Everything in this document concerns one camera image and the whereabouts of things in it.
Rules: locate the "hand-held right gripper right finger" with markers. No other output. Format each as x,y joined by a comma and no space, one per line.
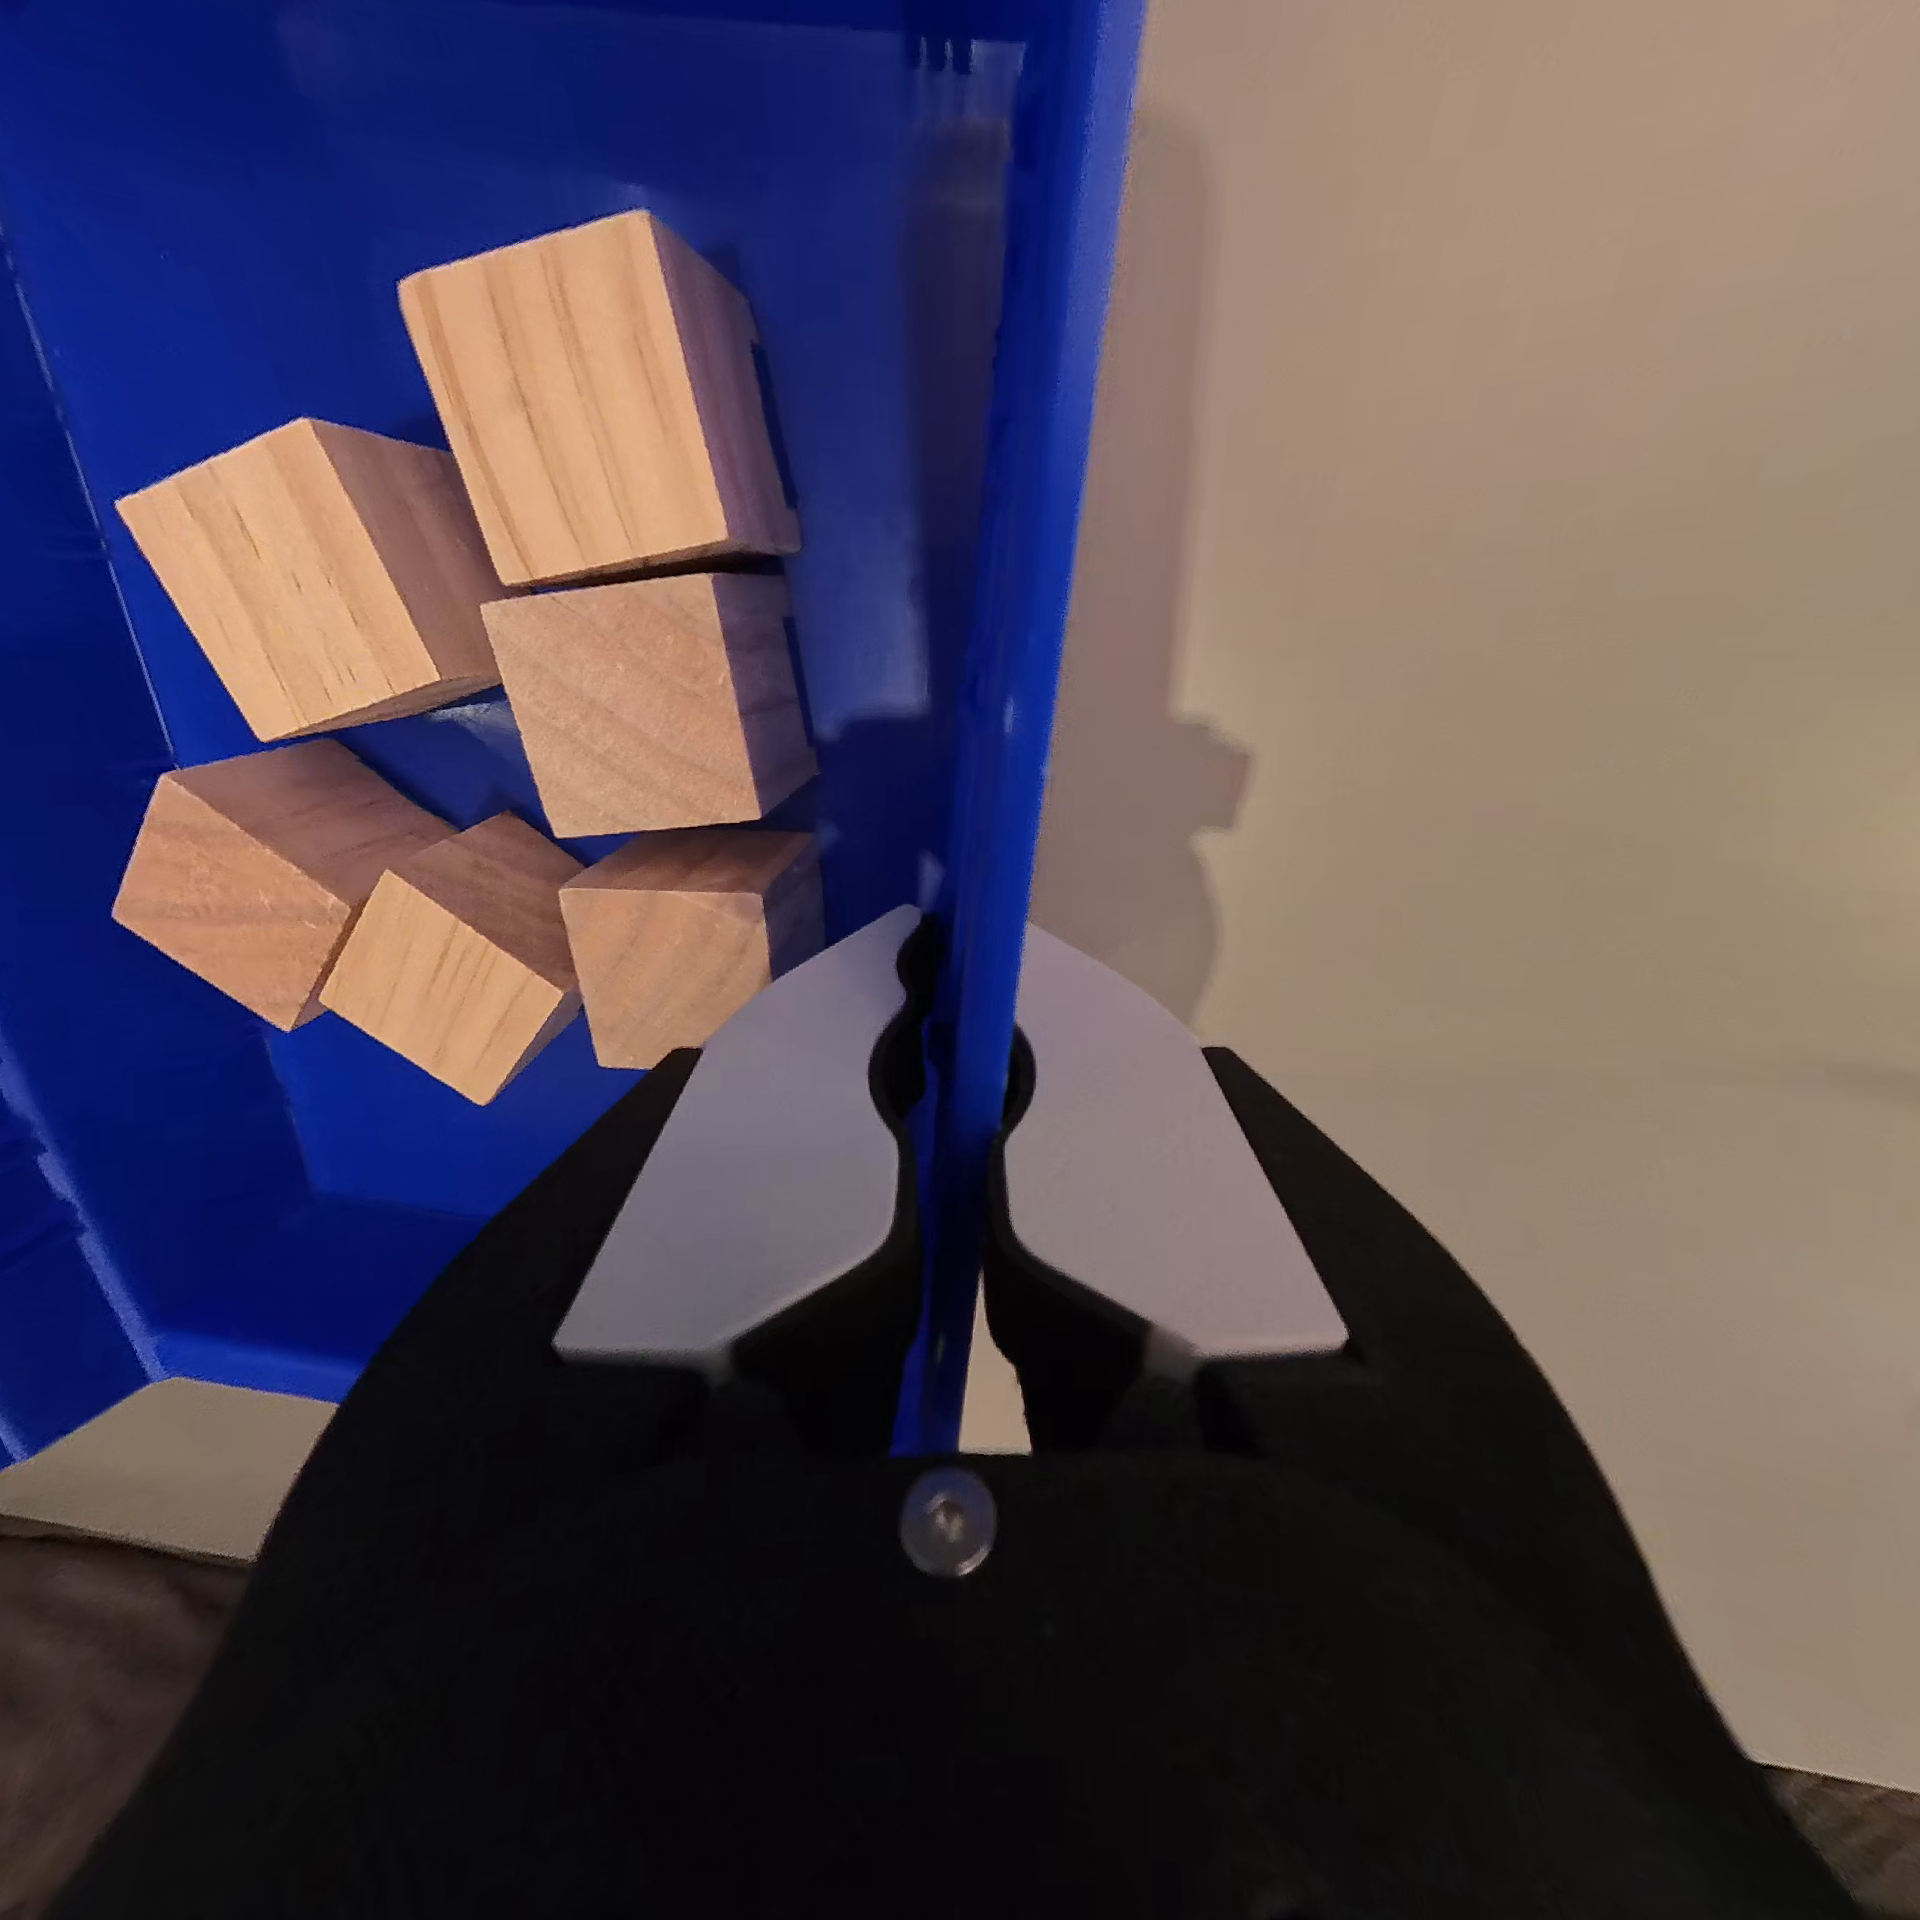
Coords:
1171,1184

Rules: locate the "blue plastic bin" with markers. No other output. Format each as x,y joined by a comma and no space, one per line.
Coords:
223,152

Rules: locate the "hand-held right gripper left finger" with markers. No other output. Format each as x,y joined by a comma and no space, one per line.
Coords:
751,1184

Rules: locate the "group of wooden cubes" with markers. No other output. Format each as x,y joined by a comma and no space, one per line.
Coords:
601,404

